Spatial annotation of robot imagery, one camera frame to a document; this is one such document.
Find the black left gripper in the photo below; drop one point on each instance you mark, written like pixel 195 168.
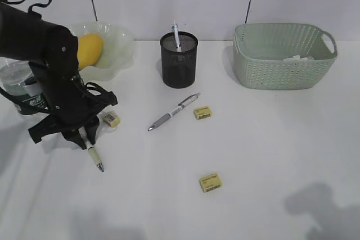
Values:
pixel 73 106

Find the beige white pen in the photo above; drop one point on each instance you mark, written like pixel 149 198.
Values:
pixel 93 152

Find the clear water bottle green label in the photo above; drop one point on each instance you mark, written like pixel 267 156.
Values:
pixel 18 80

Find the yellow mango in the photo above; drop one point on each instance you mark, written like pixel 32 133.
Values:
pixel 90 49

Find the grey white pen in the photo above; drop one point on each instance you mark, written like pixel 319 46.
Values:
pixel 190 99

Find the yellow eraser front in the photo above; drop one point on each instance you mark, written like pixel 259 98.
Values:
pixel 210 182

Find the blue white pen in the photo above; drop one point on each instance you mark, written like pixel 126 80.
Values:
pixel 176 37

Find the waste paper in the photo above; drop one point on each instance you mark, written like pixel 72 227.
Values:
pixel 299 58

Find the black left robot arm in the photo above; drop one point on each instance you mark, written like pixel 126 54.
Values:
pixel 51 52

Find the yellow eraser with barcode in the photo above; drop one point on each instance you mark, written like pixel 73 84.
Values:
pixel 111 119

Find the black mesh pen holder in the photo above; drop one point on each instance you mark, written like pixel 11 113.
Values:
pixel 178 68

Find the green woven plastic basket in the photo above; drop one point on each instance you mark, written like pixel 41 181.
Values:
pixel 259 50

